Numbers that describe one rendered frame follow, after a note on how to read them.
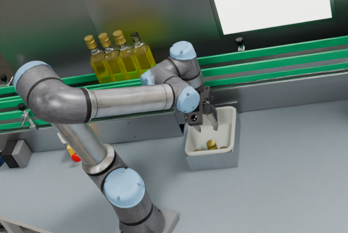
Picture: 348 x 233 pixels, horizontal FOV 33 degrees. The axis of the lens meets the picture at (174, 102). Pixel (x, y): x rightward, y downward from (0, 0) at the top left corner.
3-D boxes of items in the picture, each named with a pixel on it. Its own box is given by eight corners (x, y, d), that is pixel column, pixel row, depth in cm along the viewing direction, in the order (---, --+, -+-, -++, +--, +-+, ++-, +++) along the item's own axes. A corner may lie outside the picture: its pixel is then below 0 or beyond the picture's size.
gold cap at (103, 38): (112, 41, 215) (107, 31, 213) (110, 47, 213) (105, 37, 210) (103, 42, 216) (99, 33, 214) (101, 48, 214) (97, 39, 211)
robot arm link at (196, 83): (199, 79, 183) (175, 82, 186) (203, 90, 186) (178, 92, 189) (202, 64, 189) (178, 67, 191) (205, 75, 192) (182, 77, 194)
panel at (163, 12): (336, 15, 211) (325, -70, 190) (336, 20, 209) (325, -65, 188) (109, 52, 237) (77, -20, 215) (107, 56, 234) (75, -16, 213)
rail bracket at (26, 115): (41, 126, 230) (26, 101, 222) (35, 139, 225) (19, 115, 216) (32, 127, 231) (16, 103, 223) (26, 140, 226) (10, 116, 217)
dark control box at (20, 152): (33, 153, 239) (24, 139, 234) (27, 168, 233) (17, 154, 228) (15, 155, 241) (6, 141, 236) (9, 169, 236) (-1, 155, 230)
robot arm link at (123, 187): (127, 230, 177) (113, 203, 168) (107, 205, 187) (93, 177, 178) (159, 208, 180) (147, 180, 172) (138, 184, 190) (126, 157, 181)
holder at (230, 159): (241, 113, 221) (236, 98, 216) (237, 167, 201) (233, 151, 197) (198, 117, 226) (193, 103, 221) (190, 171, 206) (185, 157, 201)
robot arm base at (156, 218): (157, 248, 181) (148, 230, 175) (114, 243, 187) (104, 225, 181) (170, 209, 192) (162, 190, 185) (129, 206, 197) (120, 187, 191)
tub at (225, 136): (241, 121, 217) (236, 104, 212) (238, 166, 201) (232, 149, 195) (196, 126, 222) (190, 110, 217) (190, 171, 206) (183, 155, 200)
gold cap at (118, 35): (126, 38, 214) (122, 29, 211) (124, 44, 211) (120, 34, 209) (117, 40, 215) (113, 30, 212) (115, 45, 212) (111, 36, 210)
